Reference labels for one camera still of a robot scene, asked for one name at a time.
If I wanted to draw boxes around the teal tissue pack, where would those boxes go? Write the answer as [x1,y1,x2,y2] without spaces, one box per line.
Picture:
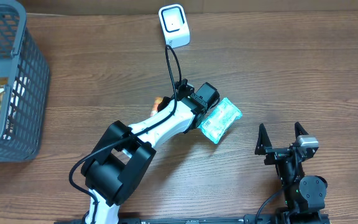
[199,98,242,144]

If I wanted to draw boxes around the grey plastic mesh basket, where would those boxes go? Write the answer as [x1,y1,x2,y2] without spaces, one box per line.
[0,1,50,162]

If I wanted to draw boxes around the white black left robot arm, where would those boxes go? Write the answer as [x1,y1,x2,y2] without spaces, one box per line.
[81,79,219,223]

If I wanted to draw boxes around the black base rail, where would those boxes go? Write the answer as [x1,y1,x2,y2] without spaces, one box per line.
[54,214,331,224]

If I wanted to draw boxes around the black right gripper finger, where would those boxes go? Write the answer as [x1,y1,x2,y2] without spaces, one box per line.
[255,123,273,155]
[294,122,308,138]

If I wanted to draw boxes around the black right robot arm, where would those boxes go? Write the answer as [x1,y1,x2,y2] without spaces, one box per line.
[254,122,330,224]

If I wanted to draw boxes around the white barcode scanner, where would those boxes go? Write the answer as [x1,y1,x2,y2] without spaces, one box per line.
[158,4,190,48]

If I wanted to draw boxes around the orange snack box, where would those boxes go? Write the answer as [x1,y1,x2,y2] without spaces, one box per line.
[150,97,163,116]

